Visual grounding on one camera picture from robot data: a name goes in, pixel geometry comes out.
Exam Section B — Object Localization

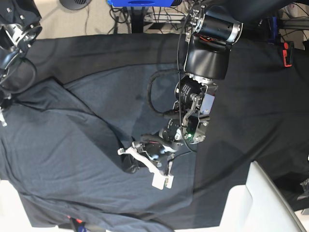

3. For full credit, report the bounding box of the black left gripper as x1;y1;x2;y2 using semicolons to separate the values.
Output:
117;128;184;189

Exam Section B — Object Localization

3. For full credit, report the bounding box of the dark grey T-shirt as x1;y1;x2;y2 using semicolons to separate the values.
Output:
0;64;196;232

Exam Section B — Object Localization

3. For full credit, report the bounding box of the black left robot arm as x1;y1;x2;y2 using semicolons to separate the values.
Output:
118;0;243;190

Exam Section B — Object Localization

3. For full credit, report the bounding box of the red blue front clamp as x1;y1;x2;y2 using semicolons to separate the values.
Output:
69;217;87;232

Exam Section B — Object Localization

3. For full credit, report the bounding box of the blue plastic bin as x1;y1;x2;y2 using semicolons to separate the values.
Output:
107;0;183;7

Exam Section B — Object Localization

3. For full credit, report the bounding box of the round black stand base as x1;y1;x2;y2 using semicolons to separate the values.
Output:
59;0;91;10

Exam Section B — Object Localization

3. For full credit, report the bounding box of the red black table clamp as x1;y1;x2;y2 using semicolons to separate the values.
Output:
282;41;294;68

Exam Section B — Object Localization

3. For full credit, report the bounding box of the blue clamp at rear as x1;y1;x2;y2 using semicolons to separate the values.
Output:
268;16;278;44

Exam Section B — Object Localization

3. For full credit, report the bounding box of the black floor cable bundle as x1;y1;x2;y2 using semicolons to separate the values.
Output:
106;4;194;34

